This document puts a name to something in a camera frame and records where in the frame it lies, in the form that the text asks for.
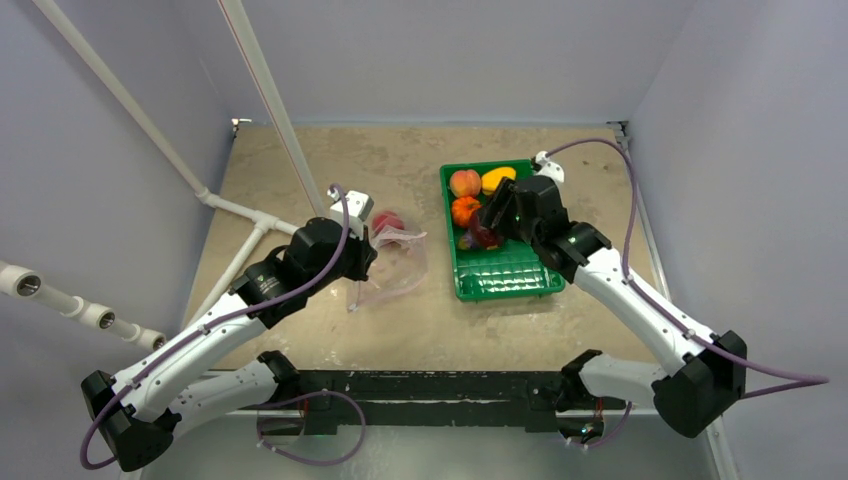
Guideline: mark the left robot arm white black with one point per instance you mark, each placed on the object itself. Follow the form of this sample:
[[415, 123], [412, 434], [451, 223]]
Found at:
[[138, 412]]

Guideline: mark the yellow toy bell pepper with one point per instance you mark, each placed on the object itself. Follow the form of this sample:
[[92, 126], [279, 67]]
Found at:
[[492, 179]]

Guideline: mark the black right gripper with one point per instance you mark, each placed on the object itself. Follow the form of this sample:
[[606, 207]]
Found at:
[[503, 204]]

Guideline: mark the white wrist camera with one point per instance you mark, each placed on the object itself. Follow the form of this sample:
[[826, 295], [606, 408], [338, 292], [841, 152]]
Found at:
[[543, 165], [359, 206]]

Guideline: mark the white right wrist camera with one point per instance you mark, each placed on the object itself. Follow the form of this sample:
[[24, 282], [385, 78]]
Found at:
[[543, 165]]

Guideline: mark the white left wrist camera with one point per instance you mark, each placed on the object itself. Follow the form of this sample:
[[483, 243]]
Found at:
[[359, 206]]

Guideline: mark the orange toy pumpkin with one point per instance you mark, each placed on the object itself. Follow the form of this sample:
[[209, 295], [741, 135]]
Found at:
[[462, 210]]

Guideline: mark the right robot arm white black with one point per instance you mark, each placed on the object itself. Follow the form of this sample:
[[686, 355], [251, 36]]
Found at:
[[693, 379]]

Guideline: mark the white pvc pipe frame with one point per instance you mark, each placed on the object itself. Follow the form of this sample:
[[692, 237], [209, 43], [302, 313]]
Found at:
[[23, 283]]

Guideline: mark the clear pink zip top bag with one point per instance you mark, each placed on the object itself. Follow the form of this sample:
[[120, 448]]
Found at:
[[398, 270]]

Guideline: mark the red toy tomato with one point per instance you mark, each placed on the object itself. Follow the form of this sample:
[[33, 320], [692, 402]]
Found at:
[[386, 227]]

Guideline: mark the toy peach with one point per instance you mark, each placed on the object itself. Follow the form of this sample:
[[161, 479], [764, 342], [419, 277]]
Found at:
[[465, 183]]

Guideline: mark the dark red toy apple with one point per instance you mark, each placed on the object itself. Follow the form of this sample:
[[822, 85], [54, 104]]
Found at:
[[485, 239]]

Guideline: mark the green plastic tray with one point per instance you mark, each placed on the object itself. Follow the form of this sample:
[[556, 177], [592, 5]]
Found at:
[[511, 271]]

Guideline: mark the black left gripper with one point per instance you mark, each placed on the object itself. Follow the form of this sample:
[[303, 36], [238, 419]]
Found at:
[[364, 254]]

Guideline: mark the purple toy eggplant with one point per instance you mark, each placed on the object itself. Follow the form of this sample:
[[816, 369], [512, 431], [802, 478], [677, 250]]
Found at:
[[467, 242]]

